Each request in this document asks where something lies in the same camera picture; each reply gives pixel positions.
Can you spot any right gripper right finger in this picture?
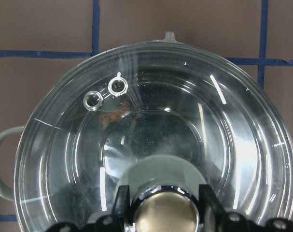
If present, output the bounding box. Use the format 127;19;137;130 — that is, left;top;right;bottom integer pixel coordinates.
198;184;293;232

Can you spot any glass pot lid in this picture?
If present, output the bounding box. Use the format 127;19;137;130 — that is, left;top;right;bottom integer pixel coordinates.
14;40;293;232

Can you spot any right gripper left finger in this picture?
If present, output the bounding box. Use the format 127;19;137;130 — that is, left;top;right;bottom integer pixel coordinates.
46;185;130;232

